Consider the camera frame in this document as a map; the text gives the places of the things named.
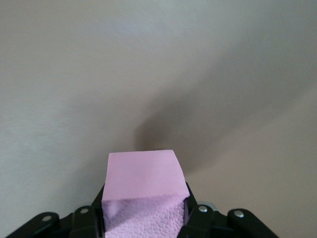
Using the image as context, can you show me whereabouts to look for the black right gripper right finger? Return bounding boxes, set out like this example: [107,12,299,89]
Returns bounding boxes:
[182,181,276,238]

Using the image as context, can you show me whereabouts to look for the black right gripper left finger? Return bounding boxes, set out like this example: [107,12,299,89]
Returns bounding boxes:
[7,184,105,238]

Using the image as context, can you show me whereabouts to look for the pink foam block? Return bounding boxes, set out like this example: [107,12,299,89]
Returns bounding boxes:
[102,149,191,238]

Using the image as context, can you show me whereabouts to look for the large table cover sheet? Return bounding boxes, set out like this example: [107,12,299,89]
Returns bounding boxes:
[0,0,317,238]

